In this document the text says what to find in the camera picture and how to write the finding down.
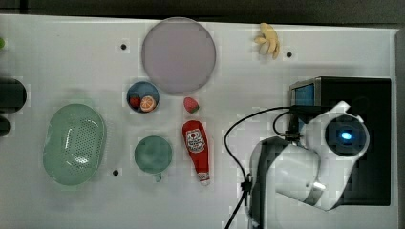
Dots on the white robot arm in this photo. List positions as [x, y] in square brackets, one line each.
[314, 168]

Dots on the black toaster oven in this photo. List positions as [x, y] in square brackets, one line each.
[369, 98]

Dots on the red strawberry toy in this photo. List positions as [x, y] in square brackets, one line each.
[190, 105]

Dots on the red ketchup bottle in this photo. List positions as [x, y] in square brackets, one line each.
[196, 144]

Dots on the orange slice toy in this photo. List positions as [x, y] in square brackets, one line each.
[148, 104]

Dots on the green mug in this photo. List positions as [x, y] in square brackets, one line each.
[153, 155]

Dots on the large lilac plate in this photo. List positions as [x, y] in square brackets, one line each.
[179, 55]

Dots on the small blue bowl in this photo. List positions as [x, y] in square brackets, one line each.
[141, 89]

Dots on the strawberry in blue bowl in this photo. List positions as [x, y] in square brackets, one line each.
[135, 102]

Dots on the peeled banana toy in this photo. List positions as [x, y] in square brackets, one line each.
[268, 41]

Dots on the green perforated basket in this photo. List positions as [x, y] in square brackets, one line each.
[74, 144]

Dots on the green cylinder knob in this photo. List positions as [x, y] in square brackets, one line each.
[2, 43]

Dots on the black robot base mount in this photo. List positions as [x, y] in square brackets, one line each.
[13, 96]

